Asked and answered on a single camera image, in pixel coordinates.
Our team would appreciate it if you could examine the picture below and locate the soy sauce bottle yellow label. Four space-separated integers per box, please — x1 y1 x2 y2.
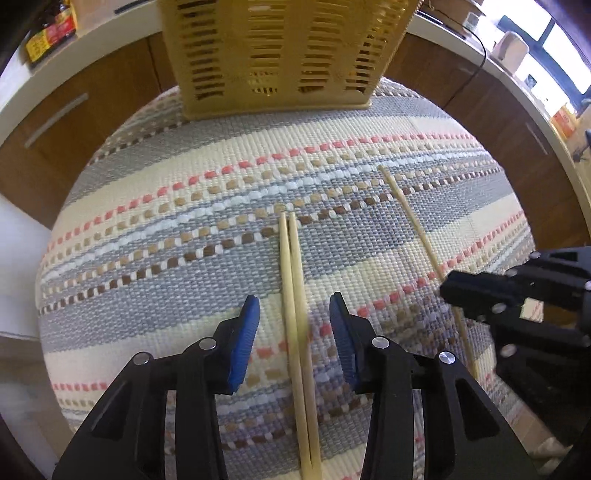
25 29 50 63

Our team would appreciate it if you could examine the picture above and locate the sauce bottle red label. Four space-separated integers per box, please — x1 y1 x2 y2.
47 0 77 47

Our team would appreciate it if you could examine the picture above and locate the striped woven placemat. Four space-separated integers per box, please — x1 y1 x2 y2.
36 80 534 479

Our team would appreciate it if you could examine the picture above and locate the yellow plastic utensil basket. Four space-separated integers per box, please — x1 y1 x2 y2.
157 0 421 120

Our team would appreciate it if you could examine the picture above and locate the bamboo chopstick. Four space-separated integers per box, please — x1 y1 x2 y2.
288 212 322 479
378 165 478 378
279 212 314 479

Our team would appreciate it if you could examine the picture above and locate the beige rice cooker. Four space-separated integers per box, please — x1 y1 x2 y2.
492 31 529 74

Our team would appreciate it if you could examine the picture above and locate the black power cable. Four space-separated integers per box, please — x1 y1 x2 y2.
417 11 489 110

